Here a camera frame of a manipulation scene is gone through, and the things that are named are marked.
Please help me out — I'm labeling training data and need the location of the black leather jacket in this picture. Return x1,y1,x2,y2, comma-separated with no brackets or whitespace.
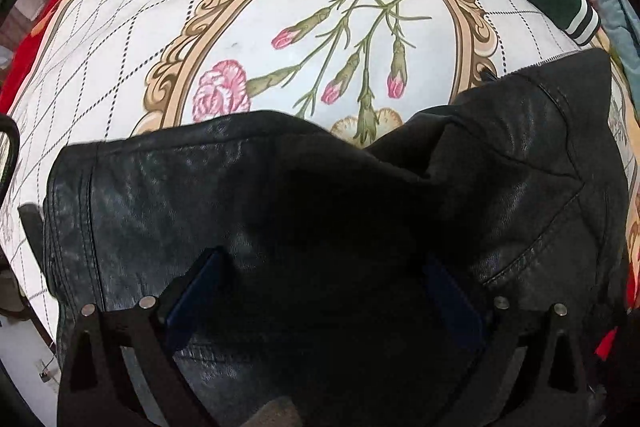
42,49,629,426

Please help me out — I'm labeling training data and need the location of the white patterned square cloth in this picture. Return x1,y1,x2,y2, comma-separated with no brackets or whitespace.
1,0,639,333

